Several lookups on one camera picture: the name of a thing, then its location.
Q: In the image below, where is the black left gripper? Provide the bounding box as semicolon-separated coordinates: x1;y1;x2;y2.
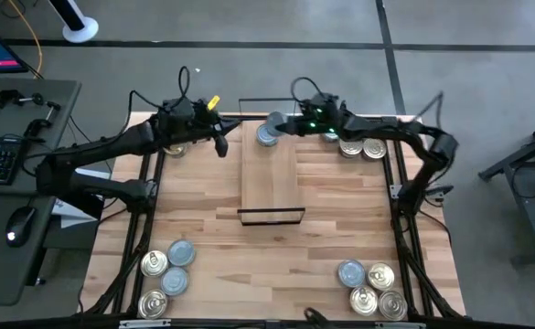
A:
153;109;243;159

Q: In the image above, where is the grey desk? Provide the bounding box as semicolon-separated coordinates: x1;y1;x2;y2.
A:
0;77;83;307

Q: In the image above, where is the yellow floor cable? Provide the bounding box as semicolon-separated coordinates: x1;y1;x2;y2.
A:
5;0;45;80

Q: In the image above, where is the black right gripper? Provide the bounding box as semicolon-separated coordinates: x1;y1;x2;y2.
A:
275;112;348;140

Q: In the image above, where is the black aluminium rig frame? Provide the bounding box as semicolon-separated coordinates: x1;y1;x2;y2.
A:
80;111;465;324

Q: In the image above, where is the white-green label can, gold lid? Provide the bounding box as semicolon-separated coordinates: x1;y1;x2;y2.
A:
337;138;365;160
163;142;189;160

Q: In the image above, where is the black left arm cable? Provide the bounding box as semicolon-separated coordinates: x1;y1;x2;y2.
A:
127;65;192;134

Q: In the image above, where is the black desk clamp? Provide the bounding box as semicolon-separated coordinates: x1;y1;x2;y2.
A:
0;88;47;110

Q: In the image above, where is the silver mounting bracket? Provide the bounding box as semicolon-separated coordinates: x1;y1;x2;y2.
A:
118;318;172;329
374;321;427;329

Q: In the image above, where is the white round-base pole stand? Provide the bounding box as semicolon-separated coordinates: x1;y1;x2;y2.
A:
47;0;100;45

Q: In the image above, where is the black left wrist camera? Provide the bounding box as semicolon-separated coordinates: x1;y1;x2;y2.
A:
162;97;196;121

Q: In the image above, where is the white paper sheet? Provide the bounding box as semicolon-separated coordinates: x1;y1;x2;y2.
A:
50;198;99;229

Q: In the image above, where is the wooden shelf, black wire frame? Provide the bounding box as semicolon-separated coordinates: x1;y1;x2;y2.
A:
237;96;306;227

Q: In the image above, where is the black computer mouse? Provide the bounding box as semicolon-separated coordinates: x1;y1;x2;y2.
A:
5;206;37;249

